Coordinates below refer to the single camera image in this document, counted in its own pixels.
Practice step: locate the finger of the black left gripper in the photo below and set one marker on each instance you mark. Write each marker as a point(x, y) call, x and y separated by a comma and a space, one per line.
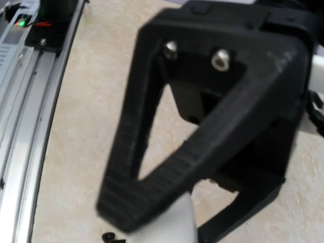
point(185, 114)
point(257, 172)

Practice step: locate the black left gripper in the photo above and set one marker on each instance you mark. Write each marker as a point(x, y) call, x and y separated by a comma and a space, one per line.
point(250, 28)

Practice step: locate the white earbud charging case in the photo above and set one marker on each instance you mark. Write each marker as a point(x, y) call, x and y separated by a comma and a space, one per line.
point(175, 225)

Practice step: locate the black earbud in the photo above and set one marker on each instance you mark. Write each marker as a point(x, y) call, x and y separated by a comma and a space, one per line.
point(110, 237)

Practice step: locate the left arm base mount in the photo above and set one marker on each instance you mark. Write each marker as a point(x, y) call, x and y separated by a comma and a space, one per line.
point(49, 29)

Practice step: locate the aluminium front rail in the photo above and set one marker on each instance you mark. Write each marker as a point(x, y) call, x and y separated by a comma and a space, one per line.
point(30, 84)

